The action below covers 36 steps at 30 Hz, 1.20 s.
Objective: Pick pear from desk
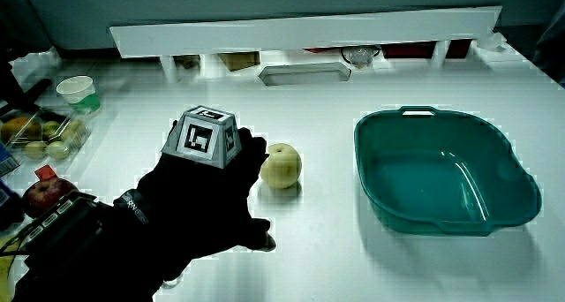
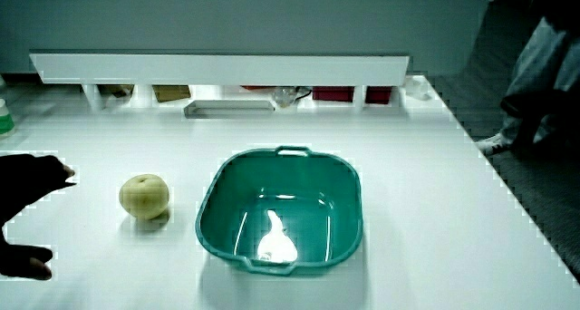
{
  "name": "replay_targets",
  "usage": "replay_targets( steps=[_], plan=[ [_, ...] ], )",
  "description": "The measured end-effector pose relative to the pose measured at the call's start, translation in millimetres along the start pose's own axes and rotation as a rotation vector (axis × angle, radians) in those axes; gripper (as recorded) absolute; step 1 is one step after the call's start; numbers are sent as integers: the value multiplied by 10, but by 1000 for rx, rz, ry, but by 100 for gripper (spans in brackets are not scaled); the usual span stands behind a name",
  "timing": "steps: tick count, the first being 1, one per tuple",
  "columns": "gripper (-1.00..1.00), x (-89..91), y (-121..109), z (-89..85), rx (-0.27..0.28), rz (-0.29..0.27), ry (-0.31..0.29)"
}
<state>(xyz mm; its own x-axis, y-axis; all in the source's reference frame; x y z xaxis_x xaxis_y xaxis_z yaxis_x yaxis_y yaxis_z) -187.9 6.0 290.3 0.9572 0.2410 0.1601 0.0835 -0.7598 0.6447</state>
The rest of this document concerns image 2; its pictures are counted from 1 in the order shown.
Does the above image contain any person's right hand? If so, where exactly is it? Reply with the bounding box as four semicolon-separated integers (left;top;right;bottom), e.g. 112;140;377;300
0;153;77;282

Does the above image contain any yellow pear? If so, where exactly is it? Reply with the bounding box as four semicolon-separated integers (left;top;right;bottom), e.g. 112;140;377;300
118;173;171;221

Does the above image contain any white desk shelf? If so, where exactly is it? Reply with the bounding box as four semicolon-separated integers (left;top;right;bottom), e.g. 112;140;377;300
29;52;411;114

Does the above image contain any white desk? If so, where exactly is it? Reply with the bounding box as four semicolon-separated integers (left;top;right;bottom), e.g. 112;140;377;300
0;73;580;310

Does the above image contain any green label bottle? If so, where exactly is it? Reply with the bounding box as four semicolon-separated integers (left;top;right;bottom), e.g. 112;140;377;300
0;99;16;139

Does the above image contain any brown paper packet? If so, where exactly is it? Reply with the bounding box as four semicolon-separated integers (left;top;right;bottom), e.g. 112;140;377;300
97;83;136;110

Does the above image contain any brown cardboard box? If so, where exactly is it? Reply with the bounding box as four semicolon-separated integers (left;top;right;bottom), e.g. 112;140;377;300
151;84;192;103

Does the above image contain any white rectangular tray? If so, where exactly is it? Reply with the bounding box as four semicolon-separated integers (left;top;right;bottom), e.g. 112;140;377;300
183;99;276;120

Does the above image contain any grey partition panel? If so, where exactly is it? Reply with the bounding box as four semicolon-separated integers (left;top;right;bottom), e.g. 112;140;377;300
0;0;490;78

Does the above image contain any green plastic basin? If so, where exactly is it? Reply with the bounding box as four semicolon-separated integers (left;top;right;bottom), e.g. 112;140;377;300
195;145;364;277

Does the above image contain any clear glass jar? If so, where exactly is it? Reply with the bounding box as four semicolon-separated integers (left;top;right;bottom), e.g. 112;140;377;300
271;86;298;109

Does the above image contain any large red box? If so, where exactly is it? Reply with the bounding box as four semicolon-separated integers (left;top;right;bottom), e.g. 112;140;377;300
311;86;355;103

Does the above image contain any small red box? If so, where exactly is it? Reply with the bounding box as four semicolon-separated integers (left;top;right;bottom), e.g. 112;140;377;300
364;86;393;105

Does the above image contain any clear plastic cup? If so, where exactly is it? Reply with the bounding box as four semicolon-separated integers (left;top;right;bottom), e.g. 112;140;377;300
404;75;430;102

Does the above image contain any black stool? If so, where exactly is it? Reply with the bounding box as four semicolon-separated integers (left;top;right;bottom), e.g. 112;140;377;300
500;90;580;150

